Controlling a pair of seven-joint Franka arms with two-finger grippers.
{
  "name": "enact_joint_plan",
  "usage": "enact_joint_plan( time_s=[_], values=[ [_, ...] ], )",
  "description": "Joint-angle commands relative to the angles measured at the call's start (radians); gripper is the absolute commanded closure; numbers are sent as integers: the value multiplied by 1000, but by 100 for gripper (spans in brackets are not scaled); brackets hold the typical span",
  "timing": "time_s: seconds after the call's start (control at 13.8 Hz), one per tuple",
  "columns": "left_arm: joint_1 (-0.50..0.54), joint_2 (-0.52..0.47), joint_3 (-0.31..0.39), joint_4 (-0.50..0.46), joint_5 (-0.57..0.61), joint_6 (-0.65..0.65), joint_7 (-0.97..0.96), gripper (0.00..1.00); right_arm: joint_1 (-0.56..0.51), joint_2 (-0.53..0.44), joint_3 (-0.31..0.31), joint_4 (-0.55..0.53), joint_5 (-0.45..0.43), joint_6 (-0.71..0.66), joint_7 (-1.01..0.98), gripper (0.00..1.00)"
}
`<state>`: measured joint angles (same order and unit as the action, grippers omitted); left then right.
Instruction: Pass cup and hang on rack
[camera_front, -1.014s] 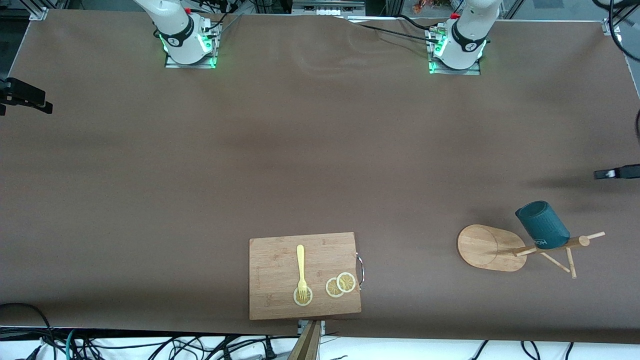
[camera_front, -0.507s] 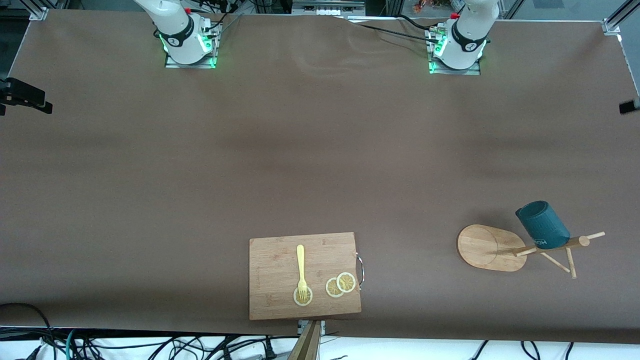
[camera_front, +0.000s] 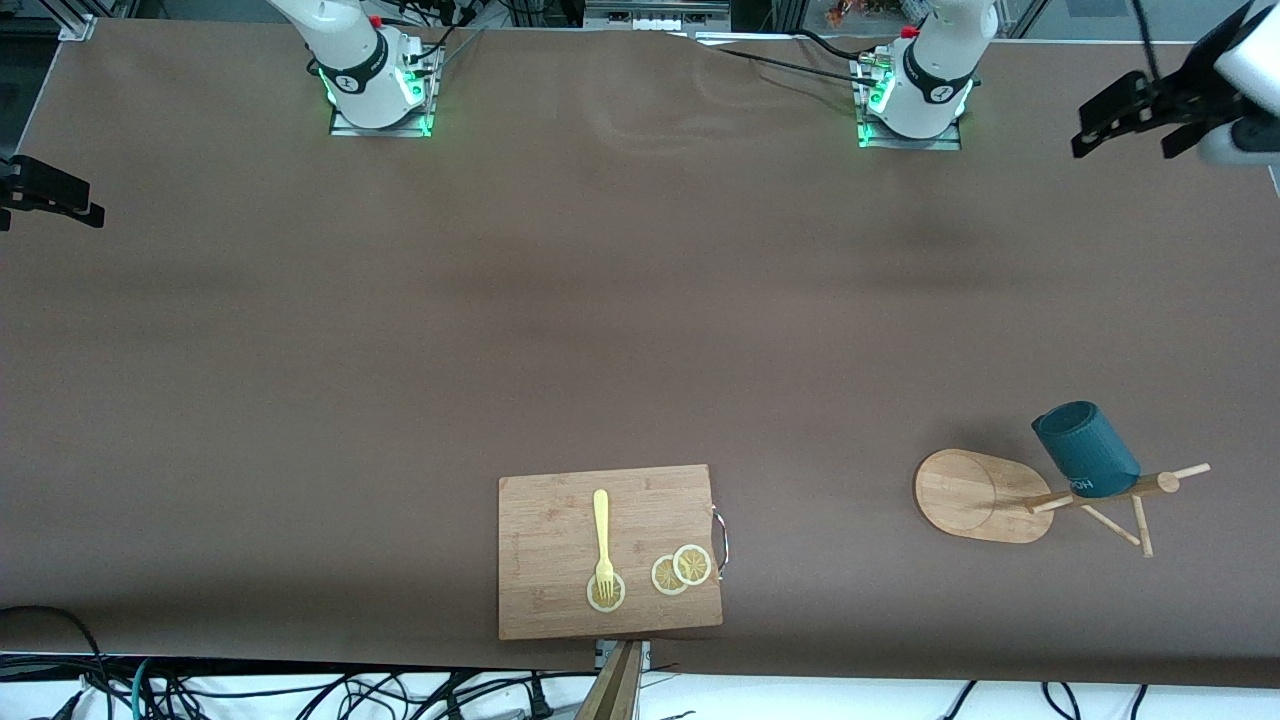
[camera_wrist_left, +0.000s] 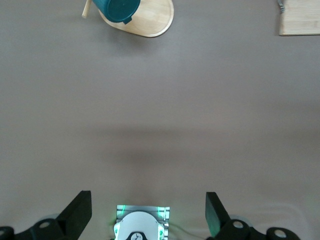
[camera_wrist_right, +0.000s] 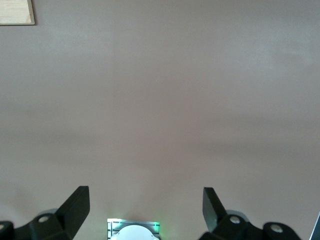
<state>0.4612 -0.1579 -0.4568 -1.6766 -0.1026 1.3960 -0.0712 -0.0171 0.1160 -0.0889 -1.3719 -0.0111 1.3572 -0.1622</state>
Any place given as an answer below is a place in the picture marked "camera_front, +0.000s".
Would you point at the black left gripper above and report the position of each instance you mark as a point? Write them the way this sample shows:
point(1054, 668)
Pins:
point(1196, 85)

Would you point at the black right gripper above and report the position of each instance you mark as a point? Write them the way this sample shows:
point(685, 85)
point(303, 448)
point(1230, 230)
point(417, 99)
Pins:
point(30, 186)

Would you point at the dark teal cup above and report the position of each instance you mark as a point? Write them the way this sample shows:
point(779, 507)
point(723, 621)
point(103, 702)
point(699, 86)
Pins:
point(1085, 450)

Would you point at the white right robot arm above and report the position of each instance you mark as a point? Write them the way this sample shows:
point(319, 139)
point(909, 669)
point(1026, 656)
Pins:
point(350, 50)

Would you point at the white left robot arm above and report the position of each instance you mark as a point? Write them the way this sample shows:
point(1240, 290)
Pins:
point(935, 80)

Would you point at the wooden cup rack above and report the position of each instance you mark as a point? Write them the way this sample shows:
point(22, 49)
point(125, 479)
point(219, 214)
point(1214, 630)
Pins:
point(970, 495)

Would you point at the grey power strip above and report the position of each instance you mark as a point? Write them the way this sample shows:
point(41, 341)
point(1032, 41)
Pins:
point(655, 20)

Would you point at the brown table cover mat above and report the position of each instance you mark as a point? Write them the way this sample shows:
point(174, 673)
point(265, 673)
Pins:
point(640, 300)

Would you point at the wooden cutting board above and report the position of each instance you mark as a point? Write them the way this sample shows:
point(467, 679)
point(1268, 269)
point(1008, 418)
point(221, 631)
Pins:
point(550, 540)

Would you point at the yellow plastic fork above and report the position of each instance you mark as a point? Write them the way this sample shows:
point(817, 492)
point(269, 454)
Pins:
point(601, 520)

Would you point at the lemon slice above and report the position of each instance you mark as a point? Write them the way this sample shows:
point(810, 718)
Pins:
point(662, 578)
point(595, 601)
point(692, 565)

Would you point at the wooden beam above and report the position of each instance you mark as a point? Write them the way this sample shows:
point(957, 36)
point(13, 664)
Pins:
point(615, 690)

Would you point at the aluminium frame profile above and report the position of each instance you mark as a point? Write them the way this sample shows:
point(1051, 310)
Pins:
point(78, 22)

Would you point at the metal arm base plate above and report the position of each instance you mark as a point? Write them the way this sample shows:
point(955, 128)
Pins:
point(930, 144)
point(380, 131)

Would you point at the metal bracket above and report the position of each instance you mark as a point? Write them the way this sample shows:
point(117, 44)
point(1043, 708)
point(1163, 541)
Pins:
point(646, 655)

